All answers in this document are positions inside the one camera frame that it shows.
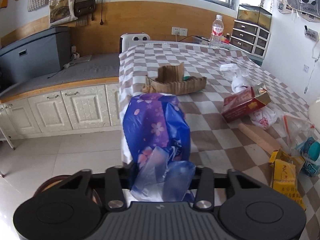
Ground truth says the white drawer organizer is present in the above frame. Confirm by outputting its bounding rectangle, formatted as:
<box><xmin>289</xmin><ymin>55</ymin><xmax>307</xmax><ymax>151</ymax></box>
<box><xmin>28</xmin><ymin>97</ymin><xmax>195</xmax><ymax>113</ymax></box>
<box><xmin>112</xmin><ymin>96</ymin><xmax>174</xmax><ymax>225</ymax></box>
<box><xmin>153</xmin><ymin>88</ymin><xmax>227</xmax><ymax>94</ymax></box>
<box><xmin>230</xmin><ymin>20</ymin><xmax>271</xmax><ymax>59</ymax></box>

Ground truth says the glass fish tank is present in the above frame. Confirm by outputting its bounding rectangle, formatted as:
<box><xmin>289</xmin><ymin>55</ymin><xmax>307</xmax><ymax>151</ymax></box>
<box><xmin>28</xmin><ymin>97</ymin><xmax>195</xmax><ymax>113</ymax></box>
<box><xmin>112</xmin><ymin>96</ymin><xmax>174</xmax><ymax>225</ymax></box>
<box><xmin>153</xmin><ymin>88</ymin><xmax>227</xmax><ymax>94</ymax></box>
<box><xmin>237</xmin><ymin>4</ymin><xmax>272</xmax><ymax>30</ymax></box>

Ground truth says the white wall socket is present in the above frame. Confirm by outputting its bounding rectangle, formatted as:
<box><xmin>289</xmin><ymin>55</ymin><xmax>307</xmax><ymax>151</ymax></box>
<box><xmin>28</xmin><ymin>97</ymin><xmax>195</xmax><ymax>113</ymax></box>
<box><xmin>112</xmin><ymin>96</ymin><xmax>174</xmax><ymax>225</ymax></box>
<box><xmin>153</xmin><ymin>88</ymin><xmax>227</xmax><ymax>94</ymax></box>
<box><xmin>171</xmin><ymin>27</ymin><xmax>188</xmax><ymax>36</ymax></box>

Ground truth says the wooden stick block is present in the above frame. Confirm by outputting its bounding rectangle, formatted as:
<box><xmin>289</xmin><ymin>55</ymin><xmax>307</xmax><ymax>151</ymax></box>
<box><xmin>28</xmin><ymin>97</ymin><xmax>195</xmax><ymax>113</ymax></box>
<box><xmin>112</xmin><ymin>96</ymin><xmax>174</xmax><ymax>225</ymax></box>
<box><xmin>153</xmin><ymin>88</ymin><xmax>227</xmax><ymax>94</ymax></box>
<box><xmin>238</xmin><ymin>123</ymin><xmax>281</xmax><ymax>154</ymax></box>

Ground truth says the red gold cigarette carton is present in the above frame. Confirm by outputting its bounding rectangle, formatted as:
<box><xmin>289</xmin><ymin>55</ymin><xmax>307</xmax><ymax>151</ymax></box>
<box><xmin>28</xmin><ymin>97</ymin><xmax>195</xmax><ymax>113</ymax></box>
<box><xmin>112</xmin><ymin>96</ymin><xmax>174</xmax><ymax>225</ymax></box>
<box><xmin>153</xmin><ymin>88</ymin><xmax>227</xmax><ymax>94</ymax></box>
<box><xmin>221</xmin><ymin>83</ymin><xmax>271</xmax><ymax>122</ymax></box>

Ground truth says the blue purple floral plastic bag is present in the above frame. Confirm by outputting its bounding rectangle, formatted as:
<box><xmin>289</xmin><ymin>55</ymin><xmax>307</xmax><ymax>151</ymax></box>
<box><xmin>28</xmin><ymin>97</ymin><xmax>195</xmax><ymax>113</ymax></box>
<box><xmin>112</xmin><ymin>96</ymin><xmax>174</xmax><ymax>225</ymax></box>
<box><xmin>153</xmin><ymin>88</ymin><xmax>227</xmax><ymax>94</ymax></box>
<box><xmin>123</xmin><ymin>93</ymin><xmax>195</xmax><ymax>202</ymax></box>

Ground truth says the clear plastic water bottle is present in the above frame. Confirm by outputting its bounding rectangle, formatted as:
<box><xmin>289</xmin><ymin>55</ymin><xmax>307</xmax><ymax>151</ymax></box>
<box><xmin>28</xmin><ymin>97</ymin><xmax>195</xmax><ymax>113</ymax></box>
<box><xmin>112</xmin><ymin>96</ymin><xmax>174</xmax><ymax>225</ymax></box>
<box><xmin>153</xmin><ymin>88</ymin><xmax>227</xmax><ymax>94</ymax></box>
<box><xmin>209</xmin><ymin>15</ymin><xmax>224</xmax><ymax>48</ymax></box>

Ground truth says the checkered brown white tablecloth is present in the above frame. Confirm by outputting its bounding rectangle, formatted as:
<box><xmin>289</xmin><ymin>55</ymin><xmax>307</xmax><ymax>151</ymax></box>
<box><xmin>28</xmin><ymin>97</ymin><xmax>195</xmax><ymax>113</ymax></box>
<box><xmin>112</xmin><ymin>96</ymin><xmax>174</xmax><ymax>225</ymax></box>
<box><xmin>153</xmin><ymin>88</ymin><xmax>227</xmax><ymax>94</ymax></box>
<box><xmin>118</xmin><ymin>40</ymin><xmax>320</xmax><ymax>240</ymax></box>

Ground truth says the grey storage box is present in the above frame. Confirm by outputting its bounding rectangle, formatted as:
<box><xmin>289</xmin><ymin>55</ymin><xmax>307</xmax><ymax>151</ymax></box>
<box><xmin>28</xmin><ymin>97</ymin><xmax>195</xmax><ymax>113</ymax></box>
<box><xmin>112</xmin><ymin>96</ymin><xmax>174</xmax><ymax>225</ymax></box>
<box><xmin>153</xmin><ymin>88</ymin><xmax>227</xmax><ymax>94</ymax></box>
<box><xmin>1</xmin><ymin>26</ymin><xmax>71</xmax><ymax>84</ymax></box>

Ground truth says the brown leather shoulder bag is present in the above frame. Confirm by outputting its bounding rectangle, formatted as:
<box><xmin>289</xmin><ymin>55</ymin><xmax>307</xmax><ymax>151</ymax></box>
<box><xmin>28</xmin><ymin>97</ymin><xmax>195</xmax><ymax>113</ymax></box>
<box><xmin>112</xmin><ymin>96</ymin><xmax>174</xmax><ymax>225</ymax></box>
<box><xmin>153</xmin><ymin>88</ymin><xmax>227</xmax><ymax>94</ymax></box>
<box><xmin>74</xmin><ymin>0</ymin><xmax>96</xmax><ymax>17</ymax></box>

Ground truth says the torn brown cardboard piece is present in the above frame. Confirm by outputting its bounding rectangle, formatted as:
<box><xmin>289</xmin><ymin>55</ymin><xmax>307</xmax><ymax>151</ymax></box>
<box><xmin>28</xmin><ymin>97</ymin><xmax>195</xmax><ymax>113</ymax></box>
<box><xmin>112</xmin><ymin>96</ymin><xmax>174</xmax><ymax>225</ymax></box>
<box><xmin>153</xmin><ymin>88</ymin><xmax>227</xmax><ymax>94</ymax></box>
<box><xmin>142</xmin><ymin>63</ymin><xmax>207</xmax><ymax>95</ymax></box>

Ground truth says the white red plastic bag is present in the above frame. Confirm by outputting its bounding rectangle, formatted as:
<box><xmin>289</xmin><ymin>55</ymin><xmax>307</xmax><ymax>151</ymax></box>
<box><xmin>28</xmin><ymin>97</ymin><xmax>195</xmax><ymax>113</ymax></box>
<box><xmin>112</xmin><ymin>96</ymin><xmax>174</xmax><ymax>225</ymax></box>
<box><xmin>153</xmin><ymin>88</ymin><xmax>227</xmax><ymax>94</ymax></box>
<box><xmin>249</xmin><ymin>106</ymin><xmax>278</xmax><ymax>129</ymax></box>

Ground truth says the white crumpled plastic bag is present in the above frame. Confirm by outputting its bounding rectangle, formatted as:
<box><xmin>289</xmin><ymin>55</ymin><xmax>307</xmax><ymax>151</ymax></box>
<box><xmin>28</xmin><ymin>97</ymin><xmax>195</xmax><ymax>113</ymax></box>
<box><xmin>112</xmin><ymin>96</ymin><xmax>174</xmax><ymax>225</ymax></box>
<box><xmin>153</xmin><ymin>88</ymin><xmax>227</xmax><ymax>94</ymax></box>
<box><xmin>220</xmin><ymin>63</ymin><xmax>251</xmax><ymax>93</ymax></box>

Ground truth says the brown rimmed wicker trash bin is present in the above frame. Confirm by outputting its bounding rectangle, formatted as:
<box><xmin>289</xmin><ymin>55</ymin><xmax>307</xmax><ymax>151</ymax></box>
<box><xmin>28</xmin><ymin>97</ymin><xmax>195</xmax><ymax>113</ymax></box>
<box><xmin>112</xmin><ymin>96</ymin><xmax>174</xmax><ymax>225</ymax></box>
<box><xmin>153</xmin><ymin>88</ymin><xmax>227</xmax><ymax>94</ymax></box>
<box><xmin>32</xmin><ymin>174</ymin><xmax>103</xmax><ymax>207</ymax></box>

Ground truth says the clear plastic wrapper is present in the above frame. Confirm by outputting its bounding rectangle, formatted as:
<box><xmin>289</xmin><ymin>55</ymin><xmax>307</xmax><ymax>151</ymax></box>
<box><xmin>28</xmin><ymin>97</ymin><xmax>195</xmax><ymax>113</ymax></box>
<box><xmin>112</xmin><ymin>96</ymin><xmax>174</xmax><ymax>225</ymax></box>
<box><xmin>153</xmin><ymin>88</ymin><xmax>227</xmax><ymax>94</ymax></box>
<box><xmin>282</xmin><ymin>113</ymin><xmax>315</xmax><ymax>150</ymax></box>

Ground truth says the canvas tote bag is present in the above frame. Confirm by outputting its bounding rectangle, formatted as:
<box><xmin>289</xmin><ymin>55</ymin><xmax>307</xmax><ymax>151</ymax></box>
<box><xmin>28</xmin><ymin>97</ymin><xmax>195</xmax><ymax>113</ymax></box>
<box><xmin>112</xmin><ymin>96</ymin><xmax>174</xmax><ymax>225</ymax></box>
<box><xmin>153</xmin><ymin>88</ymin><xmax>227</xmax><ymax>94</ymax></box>
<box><xmin>49</xmin><ymin>0</ymin><xmax>78</xmax><ymax>27</ymax></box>

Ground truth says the teal snack package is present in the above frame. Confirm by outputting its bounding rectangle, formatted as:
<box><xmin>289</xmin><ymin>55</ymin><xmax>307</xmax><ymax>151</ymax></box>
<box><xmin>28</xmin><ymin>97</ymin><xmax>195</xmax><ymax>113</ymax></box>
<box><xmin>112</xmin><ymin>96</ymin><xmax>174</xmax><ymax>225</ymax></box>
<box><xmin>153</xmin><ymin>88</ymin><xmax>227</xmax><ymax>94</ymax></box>
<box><xmin>295</xmin><ymin>137</ymin><xmax>320</xmax><ymax>177</ymax></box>

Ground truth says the yellow paper box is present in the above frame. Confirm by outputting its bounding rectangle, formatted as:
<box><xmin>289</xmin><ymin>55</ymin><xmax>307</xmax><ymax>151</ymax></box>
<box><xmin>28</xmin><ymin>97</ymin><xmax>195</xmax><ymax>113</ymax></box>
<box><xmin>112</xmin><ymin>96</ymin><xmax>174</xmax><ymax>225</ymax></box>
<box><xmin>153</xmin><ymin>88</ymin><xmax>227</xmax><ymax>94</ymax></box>
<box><xmin>268</xmin><ymin>148</ymin><xmax>306</xmax><ymax>211</ymax></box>

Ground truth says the white space heater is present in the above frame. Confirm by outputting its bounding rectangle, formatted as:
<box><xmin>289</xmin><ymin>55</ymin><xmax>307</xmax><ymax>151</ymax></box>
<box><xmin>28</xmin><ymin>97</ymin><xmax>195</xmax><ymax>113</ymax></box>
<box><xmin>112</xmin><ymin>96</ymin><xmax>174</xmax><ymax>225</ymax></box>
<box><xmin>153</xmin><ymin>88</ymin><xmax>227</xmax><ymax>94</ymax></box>
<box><xmin>119</xmin><ymin>33</ymin><xmax>151</xmax><ymax>53</ymax></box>

